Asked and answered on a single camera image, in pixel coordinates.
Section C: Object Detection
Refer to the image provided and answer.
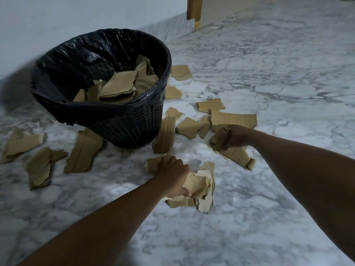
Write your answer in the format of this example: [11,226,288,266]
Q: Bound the person's left hand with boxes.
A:
[153,156,192,199]

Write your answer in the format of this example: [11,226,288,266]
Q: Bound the person's right hand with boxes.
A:
[219,125,254,150]

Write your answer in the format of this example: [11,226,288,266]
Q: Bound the cardboard scrap bundle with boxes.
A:
[165,161,216,214]

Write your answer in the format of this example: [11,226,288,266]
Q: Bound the long torn cardboard scrap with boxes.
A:
[209,127,257,172]

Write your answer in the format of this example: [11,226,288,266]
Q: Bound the person's left forearm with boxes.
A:
[16,178,169,266]

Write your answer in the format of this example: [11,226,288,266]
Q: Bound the person's right forearm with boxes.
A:
[248,129,355,262]

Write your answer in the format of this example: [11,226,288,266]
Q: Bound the black mesh waste basket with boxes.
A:
[82,90,167,149]

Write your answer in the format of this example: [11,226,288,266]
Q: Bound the scattered torn cardboard pieces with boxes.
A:
[0,64,258,191]

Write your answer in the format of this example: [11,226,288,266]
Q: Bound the pile of binned cardboard pieces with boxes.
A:
[73,54,160,104]

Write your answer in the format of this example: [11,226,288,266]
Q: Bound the beige door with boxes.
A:
[199,0,268,29]

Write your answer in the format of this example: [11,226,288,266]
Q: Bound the black plastic trash bag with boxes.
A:
[30,28,173,127]

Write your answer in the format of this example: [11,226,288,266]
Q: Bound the brown wooden door frame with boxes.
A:
[187,0,204,31]

